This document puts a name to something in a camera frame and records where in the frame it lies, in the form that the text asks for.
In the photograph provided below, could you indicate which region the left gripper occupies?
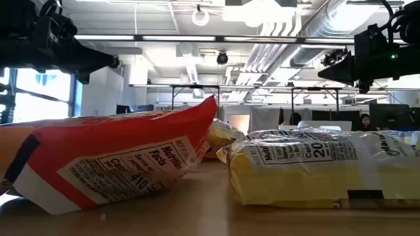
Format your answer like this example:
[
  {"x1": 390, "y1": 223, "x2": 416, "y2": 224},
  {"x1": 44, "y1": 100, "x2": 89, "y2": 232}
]
[{"x1": 0, "y1": 39, "x2": 115, "y2": 85}]

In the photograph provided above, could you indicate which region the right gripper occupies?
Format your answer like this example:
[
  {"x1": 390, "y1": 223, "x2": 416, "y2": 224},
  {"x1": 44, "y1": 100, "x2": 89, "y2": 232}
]
[{"x1": 317, "y1": 43, "x2": 420, "y2": 95}]

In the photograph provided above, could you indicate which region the orange-red Maruchan noodle pack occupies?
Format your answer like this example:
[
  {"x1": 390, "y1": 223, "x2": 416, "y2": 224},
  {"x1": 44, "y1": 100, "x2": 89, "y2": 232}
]
[
  {"x1": 0, "y1": 126, "x2": 35, "y2": 184},
  {"x1": 5, "y1": 94, "x2": 219, "y2": 216}
]

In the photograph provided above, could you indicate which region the black ceiling spotlight cluster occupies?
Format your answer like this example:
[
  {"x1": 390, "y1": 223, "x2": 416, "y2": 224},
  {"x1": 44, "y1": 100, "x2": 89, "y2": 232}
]
[{"x1": 321, "y1": 48, "x2": 348, "y2": 66}]

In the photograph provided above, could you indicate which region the person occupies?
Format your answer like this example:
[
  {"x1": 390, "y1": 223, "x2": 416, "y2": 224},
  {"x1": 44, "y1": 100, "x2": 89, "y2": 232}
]
[
  {"x1": 356, "y1": 113, "x2": 378, "y2": 132},
  {"x1": 282, "y1": 112, "x2": 303, "y2": 127}
]

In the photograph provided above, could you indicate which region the large bright window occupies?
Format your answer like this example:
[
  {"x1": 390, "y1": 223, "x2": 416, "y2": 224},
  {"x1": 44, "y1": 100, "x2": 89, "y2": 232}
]
[{"x1": 0, "y1": 67, "x2": 83, "y2": 125}]

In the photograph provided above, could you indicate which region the grey hanging cloth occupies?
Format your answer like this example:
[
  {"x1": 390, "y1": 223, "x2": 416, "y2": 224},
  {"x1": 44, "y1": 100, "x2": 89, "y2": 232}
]
[{"x1": 249, "y1": 106, "x2": 283, "y2": 134}]

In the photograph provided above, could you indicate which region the distant black rig frame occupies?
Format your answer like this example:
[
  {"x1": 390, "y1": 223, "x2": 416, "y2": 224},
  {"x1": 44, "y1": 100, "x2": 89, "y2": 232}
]
[
  {"x1": 170, "y1": 84, "x2": 221, "y2": 119},
  {"x1": 290, "y1": 87, "x2": 341, "y2": 114}
]

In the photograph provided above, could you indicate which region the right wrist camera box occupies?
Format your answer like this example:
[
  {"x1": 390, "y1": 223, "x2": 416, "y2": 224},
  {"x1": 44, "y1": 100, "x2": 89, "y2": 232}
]
[{"x1": 353, "y1": 23, "x2": 390, "y2": 56}]

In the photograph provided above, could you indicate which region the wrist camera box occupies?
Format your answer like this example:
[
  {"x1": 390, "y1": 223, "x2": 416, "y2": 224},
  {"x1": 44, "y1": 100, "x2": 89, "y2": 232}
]
[
  {"x1": 32, "y1": 12, "x2": 79, "y2": 50},
  {"x1": 353, "y1": 23, "x2": 390, "y2": 56}
]

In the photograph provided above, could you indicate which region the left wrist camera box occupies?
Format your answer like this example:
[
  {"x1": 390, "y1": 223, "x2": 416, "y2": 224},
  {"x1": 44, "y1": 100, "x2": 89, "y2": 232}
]
[{"x1": 32, "y1": 12, "x2": 79, "y2": 50}]

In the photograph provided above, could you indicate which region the white ceiling ring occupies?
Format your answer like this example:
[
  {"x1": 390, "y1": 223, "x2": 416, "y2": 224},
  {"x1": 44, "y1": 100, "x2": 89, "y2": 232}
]
[{"x1": 191, "y1": 8, "x2": 210, "y2": 27}]

